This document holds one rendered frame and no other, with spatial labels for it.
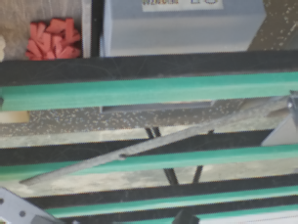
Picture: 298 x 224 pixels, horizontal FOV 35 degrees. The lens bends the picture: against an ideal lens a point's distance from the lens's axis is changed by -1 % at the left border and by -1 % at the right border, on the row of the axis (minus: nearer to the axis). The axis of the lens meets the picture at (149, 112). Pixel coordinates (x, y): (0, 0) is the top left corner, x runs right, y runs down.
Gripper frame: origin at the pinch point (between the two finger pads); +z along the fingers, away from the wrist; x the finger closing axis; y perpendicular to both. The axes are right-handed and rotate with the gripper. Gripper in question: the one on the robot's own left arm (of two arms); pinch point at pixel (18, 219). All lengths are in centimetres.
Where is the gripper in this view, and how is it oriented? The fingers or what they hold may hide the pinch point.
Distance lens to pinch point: 51.8
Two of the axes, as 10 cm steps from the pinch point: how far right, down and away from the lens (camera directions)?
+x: -1.3, 4.1, 9.0
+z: -8.8, -4.7, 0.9
